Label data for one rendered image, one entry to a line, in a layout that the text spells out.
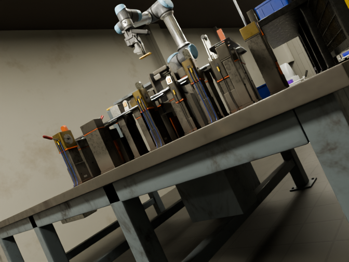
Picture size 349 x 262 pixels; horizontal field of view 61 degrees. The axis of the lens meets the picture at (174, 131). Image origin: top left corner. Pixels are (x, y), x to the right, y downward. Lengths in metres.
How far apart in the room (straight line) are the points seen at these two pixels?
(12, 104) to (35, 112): 0.27
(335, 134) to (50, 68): 4.06
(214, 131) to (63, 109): 3.62
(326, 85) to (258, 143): 0.20
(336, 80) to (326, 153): 0.15
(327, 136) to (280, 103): 0.11
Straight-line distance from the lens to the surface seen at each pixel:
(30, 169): 3.80
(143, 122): 1.87
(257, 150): 0.69
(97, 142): 1.89
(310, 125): 0.64
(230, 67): 1.32
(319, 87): 0.58
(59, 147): 2.05
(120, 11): 2.06
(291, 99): 0.59
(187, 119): 1.59
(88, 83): 4.57
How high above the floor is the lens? 0.70
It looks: 2 degrees up
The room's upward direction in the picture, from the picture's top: 25 degrees counter-clockwise
